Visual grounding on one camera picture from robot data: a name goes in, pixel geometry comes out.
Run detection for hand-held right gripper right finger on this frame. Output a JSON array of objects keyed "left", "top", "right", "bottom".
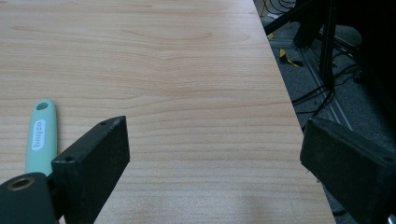
[{"left": 300, "top": 117, "right": 396, "bottom": 224}]

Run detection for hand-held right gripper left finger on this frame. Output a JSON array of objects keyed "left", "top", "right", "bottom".
[{"left": 50, "top": 115, "right": 131, "bottom": 224}]

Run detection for yellow and black floor tape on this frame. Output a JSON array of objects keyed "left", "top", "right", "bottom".
[{"left": 278, "top": 48, "right": 304, "bottom": 68}]

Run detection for black metal stand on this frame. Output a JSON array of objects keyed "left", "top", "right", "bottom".
[{"left": 263, "top": 0, "right": 362, "bottom": 91}]

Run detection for mint green tool handle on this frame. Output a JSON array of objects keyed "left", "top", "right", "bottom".
[{"left": 24, "top": 99, "right": 58, "bottom": 177}]

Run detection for black floor cables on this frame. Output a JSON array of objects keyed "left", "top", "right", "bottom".
[{"left": 290, "top": 63, "right": 362, "bottom": 116}]

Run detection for metal floor rail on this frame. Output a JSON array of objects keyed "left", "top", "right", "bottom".
[{"left": 270, "top": 38, "right": 354, "bottom": 132}]

